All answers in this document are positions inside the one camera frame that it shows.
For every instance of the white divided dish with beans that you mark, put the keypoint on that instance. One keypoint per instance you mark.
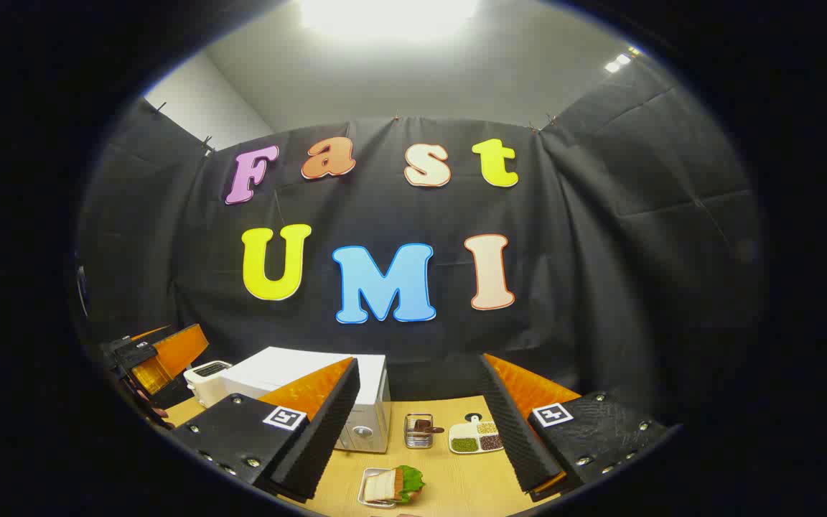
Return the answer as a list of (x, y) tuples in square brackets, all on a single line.
[(465, 434)]

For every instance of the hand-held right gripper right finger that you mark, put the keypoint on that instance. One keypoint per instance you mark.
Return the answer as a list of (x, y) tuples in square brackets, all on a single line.
[(510, 431)]

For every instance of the white toaster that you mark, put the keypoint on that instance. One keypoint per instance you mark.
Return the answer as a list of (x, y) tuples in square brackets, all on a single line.
[(205, 384)]

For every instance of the sandwich with lettuce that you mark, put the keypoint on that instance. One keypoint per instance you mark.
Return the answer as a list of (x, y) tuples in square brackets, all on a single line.
[(385, 487)]

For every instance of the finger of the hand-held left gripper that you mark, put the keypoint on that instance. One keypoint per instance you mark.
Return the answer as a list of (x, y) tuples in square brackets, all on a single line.
[(173, 352)]

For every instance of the large ceiling light panel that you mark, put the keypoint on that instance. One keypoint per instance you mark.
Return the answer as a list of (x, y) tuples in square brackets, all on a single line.
[(385, 18)]

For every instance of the small ceiling light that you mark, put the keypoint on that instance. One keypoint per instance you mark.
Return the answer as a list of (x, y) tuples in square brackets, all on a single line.
[(618, 63)]

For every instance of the black backdrop cloth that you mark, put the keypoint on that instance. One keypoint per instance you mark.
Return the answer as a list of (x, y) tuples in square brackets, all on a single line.
[(586, 251)]

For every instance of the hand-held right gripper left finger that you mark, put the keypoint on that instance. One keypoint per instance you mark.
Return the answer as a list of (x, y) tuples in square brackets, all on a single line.
[(320, 438)]

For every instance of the white microwave oven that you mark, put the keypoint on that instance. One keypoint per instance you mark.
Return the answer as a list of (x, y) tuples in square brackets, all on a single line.
[(277, 370)]

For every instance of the white rectangular tray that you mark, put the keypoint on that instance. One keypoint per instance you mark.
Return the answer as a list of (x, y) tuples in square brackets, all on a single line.
[(363, 492)]

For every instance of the brown spoon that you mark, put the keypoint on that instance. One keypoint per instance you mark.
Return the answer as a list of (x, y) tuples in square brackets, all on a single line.
[(429, 429)]

